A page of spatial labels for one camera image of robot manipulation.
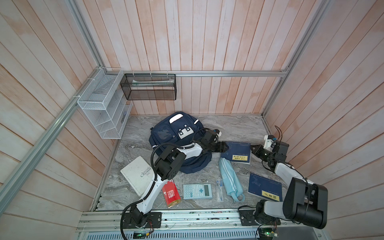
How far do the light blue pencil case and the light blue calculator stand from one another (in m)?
0.10

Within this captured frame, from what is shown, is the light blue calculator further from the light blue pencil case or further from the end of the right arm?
the end of the right arm

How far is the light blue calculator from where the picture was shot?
0.81 metres

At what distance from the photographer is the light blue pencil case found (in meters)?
0.79
